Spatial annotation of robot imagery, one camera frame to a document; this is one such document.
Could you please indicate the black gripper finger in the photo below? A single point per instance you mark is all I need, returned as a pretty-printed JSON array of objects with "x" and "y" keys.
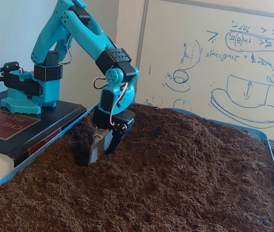
[{"x": 115, "y": 140}]

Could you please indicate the foil wrapped blade gripper finger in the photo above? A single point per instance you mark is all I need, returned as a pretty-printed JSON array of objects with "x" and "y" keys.
[{"x": 95, "y": 149}]

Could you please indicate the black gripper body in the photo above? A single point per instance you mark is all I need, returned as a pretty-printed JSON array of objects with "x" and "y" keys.
[{"x": 103, "y": 119}]

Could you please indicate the brown soil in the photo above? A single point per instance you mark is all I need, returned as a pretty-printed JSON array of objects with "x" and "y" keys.
[{"x": 175, "y": 174}]

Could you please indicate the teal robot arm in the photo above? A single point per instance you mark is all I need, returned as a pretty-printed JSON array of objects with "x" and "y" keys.
[{"x": 52, "y": 36}]

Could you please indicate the black chemistry handbook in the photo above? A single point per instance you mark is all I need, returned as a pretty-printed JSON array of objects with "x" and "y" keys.
[{"x": 54, "y": 116}]

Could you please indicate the whiteboard with blue drawings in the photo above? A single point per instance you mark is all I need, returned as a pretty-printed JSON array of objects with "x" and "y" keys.
[{"x": 211, "y": 67}]

